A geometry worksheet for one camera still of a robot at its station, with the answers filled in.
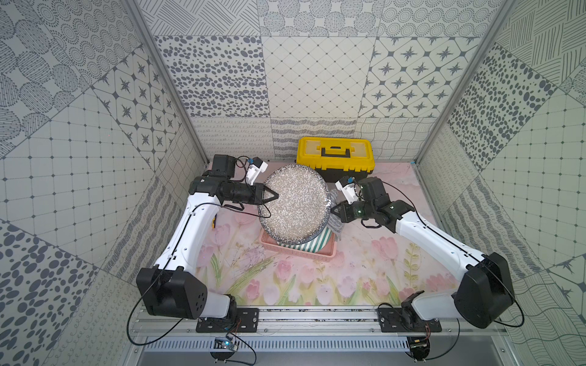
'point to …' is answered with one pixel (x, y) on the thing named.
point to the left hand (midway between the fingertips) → (272, 191)
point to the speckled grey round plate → (300, 213)
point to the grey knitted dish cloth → (335, 223)
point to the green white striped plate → (314, 245)
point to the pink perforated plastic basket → (327, 253)
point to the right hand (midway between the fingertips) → (333, 212)
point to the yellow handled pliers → (214, 222)
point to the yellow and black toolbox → (336, 157)
